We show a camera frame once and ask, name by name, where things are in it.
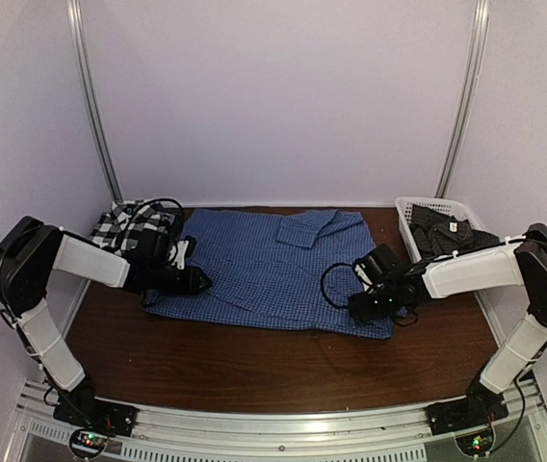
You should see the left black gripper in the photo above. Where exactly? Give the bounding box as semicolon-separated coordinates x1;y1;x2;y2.
150;263;213;295

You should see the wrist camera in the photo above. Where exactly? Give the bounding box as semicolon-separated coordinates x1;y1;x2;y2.
352;259;373;286
177;236;196;258

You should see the aluminium frame post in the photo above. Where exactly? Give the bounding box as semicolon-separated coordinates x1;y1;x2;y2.
435;0;490;198
65;0;122;200

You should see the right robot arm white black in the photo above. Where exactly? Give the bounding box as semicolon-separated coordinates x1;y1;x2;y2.
347;223;547;425

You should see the front aluminium rail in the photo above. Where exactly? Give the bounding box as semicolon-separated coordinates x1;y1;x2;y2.
0;380;547;461

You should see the left aluminium frame post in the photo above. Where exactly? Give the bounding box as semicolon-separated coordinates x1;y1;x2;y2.
65;0;122;200

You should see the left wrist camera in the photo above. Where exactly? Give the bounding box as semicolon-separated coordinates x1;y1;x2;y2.
177;236;196;258

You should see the left black camera cable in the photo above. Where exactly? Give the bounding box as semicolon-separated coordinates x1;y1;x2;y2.
123;195;186;242

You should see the blue checked long sleeve shirt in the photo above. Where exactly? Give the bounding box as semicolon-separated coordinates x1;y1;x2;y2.
144;209;394;340

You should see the circuit board with leds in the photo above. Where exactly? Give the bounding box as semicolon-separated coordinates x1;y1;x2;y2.
68;429;109;459
456;429;495;458

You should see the left circuit board with leds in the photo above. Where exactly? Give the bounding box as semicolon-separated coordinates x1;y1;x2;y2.
68;429;109;459

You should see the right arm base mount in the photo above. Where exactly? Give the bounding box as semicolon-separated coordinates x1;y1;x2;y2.
426;398;508;436

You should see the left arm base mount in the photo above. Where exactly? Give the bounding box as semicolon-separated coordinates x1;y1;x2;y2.
53;398;138;437

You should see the right black camera cable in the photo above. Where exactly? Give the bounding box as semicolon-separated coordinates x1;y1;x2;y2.
320;262;422;326

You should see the black white plaid shirt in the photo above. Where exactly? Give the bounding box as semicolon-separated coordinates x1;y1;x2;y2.
90;200;165;255

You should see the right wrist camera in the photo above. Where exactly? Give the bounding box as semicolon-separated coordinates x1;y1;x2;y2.
352;259;373;286

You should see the right aluminium frame post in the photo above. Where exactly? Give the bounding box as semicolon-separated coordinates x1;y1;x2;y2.
435;0;490;198

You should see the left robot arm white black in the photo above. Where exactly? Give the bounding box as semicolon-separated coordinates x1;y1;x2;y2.
0;216;212;427

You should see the black camera cable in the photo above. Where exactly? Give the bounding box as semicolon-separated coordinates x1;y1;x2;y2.
123;195;186;242
320;262;422;326

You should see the right circuit board with leds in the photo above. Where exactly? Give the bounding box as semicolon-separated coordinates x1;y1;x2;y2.
456;429;495;458

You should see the white plastic laundry basket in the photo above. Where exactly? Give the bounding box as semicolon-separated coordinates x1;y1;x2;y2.
395;196;483;262

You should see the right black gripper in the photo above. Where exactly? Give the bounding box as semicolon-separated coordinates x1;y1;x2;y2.
349;285;401;325

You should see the black garment in basket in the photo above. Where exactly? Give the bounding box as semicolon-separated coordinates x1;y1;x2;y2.
409;205;500;258

